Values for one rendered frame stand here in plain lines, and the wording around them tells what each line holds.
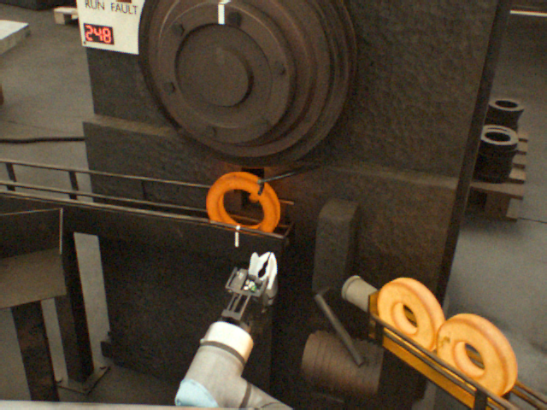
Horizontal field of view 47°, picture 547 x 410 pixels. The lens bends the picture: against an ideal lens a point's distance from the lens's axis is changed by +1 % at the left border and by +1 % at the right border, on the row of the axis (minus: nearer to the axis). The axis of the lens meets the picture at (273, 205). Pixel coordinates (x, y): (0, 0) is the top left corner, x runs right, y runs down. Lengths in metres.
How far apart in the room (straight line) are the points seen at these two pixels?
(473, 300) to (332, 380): 1.21
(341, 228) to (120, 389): 1.02
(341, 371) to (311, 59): 0.69
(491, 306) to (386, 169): 1.21
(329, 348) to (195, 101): 0.63
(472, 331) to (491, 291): 1.47
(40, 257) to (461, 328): 1.02
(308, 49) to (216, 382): 0.64
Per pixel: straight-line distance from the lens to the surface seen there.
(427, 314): 1.23
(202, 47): 1.26
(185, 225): 1.55
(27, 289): 1.56
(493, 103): 3.57
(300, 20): 1.23
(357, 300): 1.35
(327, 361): 1.44
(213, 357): 1.13
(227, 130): 1.28
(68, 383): 2.15
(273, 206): 1.45
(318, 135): 1.31
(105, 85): 1.69
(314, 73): 1.24
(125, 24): 1.58
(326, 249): 1.43
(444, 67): 1.38
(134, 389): 2.10
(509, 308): 2.58
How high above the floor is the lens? 1.52
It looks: 30 degrees down
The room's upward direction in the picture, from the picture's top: 2 degrees clockwise
